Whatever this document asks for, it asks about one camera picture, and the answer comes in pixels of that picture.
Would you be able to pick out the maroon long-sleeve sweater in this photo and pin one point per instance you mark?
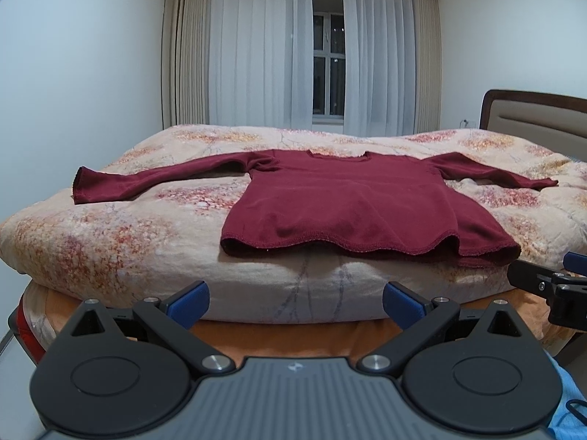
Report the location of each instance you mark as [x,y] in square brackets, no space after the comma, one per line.
[373,204]

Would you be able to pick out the left white sheer curtain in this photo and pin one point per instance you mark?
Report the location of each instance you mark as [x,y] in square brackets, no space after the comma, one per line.
[261,63]

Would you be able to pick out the beige drape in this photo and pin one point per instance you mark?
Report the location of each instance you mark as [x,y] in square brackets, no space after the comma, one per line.
[428,44]
[185,52]

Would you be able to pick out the left beige drape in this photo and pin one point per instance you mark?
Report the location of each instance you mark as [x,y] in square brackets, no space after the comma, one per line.
[185,52]

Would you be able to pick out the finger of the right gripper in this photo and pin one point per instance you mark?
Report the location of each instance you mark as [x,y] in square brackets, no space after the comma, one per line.
[532,278]
[575,263]

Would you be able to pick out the white sheer curtain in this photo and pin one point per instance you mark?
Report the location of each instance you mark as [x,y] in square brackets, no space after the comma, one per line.
[380,67]
[261,63]

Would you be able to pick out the blue striped garment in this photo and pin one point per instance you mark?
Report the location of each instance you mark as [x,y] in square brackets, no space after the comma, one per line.
[569,420]

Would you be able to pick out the right white sheer curtain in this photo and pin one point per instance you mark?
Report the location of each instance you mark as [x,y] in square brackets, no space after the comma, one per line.
[380,67]

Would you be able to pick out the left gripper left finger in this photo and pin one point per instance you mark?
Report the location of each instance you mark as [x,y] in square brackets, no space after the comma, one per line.
[167,323]

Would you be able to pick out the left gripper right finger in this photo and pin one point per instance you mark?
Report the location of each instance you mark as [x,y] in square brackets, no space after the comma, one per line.
[423,322]

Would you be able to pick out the red bed frame corner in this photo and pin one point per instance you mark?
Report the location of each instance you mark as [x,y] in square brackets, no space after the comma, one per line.
[23,334]

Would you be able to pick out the right beige drape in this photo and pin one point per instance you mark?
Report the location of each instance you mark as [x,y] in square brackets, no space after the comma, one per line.
[428,44]

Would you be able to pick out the brown padded headboard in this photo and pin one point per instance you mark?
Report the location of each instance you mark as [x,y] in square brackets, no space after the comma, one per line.
[554,121]

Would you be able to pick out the white framed window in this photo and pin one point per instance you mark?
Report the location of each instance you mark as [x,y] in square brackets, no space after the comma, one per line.
[328,65]

